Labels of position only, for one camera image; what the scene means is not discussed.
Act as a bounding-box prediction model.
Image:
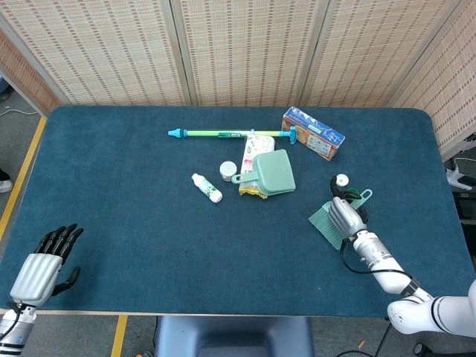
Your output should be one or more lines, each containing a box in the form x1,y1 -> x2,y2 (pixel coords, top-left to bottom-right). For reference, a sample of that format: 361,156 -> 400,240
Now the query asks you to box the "small jar with white lid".
219,161 -> 238,182

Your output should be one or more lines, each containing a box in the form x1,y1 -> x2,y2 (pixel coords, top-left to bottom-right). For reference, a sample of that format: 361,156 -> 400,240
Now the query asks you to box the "dark blue table mat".
0,106 -> 476,320

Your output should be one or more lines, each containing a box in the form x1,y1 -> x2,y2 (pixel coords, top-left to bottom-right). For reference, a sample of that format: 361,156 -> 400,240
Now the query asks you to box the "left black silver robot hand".
10,222 -> 85,306

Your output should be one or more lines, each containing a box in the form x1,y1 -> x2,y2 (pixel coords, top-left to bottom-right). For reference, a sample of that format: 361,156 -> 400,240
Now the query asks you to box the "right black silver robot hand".
329,175 -> 370,241

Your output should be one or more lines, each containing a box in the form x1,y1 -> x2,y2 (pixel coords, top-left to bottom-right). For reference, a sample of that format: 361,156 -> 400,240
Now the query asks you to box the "white yellow snack packet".
238,135 -> 276,200

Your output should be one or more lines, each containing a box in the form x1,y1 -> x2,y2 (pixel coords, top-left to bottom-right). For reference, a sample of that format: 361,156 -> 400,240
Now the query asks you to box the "green dustpan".
231,149 -> 297,197

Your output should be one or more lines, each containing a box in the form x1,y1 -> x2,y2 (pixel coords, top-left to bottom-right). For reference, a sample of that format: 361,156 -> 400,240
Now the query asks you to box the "blue brown carton box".
281,106 -> 346,164

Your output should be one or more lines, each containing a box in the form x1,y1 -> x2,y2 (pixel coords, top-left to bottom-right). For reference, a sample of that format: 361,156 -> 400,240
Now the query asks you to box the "small white bottle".
191,173 -> 224,204

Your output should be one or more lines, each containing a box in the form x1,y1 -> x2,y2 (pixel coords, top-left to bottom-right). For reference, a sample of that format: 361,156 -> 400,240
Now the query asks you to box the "green blue water squirter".
167,126 -> 300,145

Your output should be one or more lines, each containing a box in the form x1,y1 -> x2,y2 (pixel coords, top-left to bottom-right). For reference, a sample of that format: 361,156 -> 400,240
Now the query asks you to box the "woven bamboo screen panel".
170,0 -> 330,109
300,0 -> 466,109
0,29 -> 62,116
386,0 -> 476,161
0,0 -> 193,107

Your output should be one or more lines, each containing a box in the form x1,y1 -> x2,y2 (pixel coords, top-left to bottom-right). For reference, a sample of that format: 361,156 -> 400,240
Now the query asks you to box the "black box on floor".
452,190 -> 476,224

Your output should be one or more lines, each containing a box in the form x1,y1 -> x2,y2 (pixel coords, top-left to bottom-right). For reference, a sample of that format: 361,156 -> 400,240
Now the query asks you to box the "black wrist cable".
340,237 -> 421,289

